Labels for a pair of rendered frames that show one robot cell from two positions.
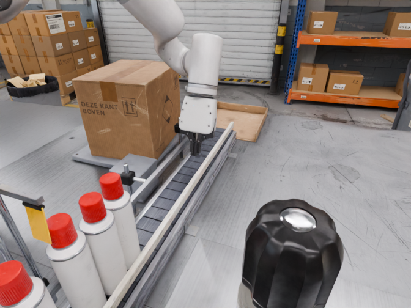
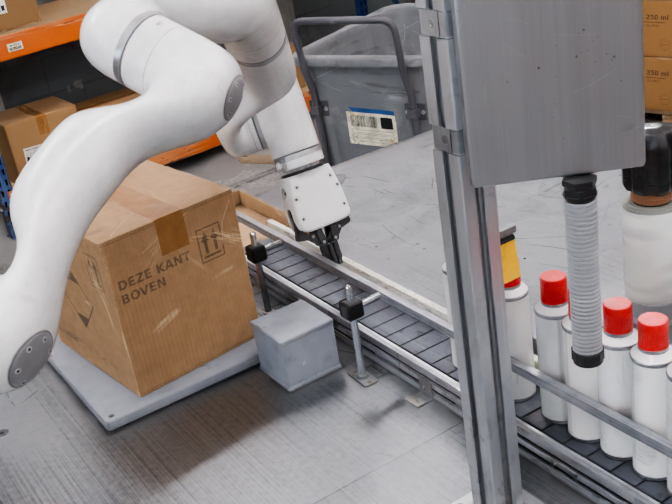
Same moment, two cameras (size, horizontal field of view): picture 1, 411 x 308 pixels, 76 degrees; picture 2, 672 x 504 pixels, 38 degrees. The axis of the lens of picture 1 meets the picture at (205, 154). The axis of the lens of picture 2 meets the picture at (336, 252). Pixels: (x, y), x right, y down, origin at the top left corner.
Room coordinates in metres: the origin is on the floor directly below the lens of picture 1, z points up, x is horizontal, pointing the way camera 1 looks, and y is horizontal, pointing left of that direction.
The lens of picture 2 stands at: (-0.32, 1.19, 1.65)
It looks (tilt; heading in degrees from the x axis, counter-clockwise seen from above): 25 degrees down; 311
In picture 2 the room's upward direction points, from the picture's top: 9 degrees counter-clockwise
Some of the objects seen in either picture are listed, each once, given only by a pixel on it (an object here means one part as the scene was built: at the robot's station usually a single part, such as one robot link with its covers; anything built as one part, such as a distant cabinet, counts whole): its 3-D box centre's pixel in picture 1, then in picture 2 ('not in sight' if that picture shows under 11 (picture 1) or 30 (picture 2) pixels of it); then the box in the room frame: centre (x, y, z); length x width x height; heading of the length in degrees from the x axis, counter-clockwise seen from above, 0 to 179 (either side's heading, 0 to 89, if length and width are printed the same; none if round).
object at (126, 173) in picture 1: (137, 192); (366, 326); (0.52, 0.17, 0.91); 0.07 x 0.03 x 0.16; 70
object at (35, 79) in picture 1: (36, 91); not in sight; (2.64, 1.72, 0.50); 0.42 x 0.41 x 0.28; 166
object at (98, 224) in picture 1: (104, 245); not in sight; (0.30, 0.17, 0.98); 0.05 x 0.05 x 0.20
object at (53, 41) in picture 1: (57, 54); not in sight; (4.21, 2.25, 0.57); 1.20 x 0.85 x 1.14; 168
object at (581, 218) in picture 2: not in sight; (583, 273); (0.07, 0.36, 1.18); 0.04 x 0.04 x 0.21
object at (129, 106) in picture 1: (136, 107); (140, 268); (0.92, 0.25, 0.99); 0.30 x 0.24 x 0.27; 167
